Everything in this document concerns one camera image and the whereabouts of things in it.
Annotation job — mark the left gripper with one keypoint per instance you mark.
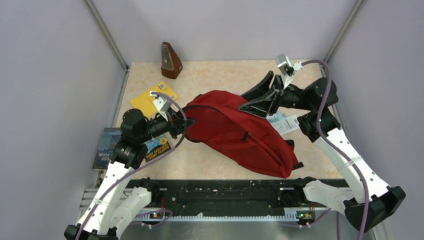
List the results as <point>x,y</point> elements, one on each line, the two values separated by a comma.
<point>176,123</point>

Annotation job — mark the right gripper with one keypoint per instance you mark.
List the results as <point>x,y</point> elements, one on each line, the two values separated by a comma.
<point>260,107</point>

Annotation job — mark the colourful treehouse book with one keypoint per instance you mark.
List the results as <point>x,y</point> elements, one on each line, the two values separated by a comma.
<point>156,147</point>

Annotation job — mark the red backpack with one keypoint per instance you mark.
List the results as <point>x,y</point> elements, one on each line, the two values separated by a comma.
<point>252,142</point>

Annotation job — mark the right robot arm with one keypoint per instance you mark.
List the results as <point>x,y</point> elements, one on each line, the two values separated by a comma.
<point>367,200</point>

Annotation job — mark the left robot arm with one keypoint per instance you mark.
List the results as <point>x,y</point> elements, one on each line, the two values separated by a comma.
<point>106,218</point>

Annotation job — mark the blue correction tape pack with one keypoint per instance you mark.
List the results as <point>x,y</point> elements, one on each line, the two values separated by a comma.
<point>277,119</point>

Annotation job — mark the yellow notebook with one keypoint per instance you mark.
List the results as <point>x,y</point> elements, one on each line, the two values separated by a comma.
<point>144,101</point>

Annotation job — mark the brown wooden metronome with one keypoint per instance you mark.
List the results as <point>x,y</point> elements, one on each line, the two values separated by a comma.
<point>171,65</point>

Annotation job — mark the dark nineteen eighty-four book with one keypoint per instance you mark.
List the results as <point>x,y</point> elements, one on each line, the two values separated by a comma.
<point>108,141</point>

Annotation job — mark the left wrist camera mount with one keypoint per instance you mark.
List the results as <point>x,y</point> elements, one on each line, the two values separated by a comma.
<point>161,103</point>

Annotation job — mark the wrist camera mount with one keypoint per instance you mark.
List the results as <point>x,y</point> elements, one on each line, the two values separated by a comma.
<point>161,103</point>
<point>287,68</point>

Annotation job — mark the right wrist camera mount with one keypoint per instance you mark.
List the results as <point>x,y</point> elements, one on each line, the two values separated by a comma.
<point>287,68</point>

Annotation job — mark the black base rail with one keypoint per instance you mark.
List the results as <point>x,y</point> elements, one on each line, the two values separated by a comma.
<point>226,198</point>

